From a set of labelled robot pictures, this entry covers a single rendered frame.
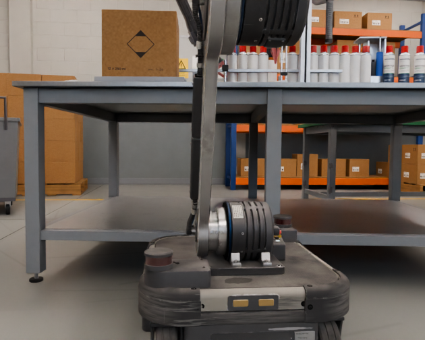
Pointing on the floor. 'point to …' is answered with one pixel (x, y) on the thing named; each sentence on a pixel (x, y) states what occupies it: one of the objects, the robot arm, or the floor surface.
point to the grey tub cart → (2, 158)
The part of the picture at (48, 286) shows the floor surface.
